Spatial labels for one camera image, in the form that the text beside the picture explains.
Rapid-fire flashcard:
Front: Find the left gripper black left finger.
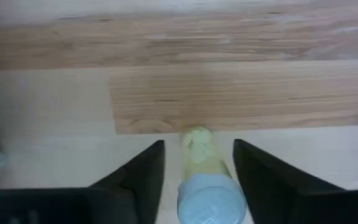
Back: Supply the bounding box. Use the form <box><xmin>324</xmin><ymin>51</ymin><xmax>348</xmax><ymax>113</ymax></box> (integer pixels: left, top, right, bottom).
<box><xmin>88</xmin><ymin>139</ymin><xmax>166</xmax><ymax>224</ymax></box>

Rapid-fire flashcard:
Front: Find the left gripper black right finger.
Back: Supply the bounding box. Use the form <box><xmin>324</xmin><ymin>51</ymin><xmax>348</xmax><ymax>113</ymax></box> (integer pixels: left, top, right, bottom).
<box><xmin>232</xmin><ymin>138</ymin><xmax>344</xmax><ymax>224</ymax></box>

